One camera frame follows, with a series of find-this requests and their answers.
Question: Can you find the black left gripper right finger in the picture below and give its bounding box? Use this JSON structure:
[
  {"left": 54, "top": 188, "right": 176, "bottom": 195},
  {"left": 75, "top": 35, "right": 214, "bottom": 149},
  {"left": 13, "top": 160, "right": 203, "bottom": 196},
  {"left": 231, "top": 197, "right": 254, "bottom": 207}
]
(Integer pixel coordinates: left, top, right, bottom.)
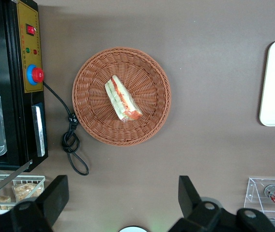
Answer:
[{"left": 168, "top": 175, "right": 275, "bottom": 232}]

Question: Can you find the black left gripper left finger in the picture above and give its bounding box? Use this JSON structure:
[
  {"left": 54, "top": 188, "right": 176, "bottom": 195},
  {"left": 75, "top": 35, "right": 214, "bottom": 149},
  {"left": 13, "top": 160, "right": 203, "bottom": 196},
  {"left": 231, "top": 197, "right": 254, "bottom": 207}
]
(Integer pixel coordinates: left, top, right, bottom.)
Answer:
[{"left": 0, "top": 175, "right": 70, "bottom": 232}]

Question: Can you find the triangle sandwich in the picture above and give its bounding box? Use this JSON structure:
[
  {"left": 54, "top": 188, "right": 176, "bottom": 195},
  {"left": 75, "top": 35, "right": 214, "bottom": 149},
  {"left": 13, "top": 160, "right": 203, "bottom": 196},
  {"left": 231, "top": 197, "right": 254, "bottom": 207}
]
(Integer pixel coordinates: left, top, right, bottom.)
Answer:
[{"left": 104, "top": 74, "right": 143, "bottom": 122}]

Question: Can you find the round brown wicker basket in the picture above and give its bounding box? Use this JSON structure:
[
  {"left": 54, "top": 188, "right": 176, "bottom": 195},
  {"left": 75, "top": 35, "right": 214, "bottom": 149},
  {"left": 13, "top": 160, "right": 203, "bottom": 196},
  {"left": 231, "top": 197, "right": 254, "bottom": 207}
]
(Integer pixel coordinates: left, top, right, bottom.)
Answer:
[{"left": 72, "top": 46, "right": 172, "bottom": 147}]

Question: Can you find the silver metal lever bar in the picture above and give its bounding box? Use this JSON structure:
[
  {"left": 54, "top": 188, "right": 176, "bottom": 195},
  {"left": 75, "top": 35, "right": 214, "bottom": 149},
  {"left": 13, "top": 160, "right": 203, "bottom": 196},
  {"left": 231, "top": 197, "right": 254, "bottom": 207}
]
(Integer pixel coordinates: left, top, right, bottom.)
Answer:
[{"left": 0, "top": 159, "right": 33, "bottom": 203}]

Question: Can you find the clear acrylic can rack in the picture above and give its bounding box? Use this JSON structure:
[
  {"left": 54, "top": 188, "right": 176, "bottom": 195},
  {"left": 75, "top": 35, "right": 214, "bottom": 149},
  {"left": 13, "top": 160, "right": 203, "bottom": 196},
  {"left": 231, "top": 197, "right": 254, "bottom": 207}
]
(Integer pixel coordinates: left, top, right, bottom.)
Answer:
[{"left": 244, "top": 177, "right": 275, "bottom": 232}]

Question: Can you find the silver metal plate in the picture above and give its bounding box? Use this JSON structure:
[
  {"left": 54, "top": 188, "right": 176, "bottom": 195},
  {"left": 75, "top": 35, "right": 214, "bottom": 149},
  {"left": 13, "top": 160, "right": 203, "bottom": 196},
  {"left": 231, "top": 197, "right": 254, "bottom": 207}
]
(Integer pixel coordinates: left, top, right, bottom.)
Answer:
[{"left": 31, "top": 105, "right": 46, "bottom": 157}]

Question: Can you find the black sealing machine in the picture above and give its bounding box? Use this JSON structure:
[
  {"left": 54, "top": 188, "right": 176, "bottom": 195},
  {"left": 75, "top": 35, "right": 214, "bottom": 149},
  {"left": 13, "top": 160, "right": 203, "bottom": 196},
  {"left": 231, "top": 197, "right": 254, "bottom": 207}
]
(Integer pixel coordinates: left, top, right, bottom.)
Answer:
[{"left": 0, "top": 0, "right": 49, "bottom": 173}]

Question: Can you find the red emergency stop button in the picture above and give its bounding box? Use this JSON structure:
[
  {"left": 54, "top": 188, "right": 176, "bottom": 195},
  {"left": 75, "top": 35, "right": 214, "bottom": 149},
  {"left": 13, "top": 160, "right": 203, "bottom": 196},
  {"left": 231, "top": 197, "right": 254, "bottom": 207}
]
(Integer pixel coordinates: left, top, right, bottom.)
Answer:
[{"left": 26, "top": 64, "right": 45, "bottom": 86}]

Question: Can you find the white wire basket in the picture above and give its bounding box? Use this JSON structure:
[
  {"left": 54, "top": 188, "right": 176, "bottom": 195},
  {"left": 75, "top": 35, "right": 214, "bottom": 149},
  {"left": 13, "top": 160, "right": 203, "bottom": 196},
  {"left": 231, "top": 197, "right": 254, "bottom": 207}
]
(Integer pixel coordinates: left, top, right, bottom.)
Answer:
[{"left": 0, "top": 174, "right": 46, "bottom": 216}]

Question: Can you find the black power cable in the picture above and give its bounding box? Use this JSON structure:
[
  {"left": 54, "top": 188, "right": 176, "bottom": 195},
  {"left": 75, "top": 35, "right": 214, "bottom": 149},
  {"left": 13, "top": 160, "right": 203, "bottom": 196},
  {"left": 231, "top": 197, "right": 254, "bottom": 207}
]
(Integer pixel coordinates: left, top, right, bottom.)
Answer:
[{"left": 42, "top": 81, "right": 90, "bottom": 176}]

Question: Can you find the red rocker switch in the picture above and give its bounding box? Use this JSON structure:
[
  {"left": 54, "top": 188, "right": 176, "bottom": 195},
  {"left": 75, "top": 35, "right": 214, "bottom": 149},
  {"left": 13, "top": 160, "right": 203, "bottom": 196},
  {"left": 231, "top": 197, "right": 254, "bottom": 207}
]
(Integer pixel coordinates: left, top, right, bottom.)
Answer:
[{"left": 25, "top": 23, "right": 36, "bottom": 36}]

